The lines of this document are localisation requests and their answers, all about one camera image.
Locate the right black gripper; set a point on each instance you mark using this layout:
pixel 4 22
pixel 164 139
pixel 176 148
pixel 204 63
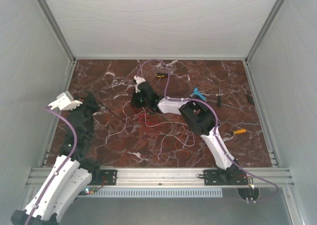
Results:
pixel 133 102

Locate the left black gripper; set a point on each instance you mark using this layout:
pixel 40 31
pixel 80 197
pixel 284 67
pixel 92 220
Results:
pixel 89 101

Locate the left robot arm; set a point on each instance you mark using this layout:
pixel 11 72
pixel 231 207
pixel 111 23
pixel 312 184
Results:
pixel 72 171

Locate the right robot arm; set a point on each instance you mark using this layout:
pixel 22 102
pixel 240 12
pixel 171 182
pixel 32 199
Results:
pixel 201 120

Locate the yellow black screwdriver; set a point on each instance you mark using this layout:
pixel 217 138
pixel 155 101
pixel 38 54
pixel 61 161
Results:
pixel 162 75

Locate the blue plastic tool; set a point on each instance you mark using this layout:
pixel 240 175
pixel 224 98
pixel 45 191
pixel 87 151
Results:
pixel 197 93

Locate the black screwdriver far right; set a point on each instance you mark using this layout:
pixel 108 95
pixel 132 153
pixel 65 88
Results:
pixel 249 97

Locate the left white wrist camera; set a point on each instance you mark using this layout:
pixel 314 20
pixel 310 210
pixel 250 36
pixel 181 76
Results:
pixel 65 102

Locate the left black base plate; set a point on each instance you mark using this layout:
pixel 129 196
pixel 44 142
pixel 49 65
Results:
pixel 106 177

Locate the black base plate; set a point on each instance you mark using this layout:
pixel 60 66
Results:
pixel 215 177
pixel 106 177

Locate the black handle screwdriver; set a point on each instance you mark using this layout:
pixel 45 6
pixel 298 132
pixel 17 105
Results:
pixel 219 95

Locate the slotted grey cable duct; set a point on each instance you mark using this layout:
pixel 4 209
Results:
pixel 156 193

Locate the orange handle tool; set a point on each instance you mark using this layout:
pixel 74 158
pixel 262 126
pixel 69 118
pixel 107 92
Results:
pixel 231 133

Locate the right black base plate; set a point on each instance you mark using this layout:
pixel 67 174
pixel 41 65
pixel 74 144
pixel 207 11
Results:
pixel 215 177

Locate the aluminium front rail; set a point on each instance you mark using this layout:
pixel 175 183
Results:
pixel 188 177

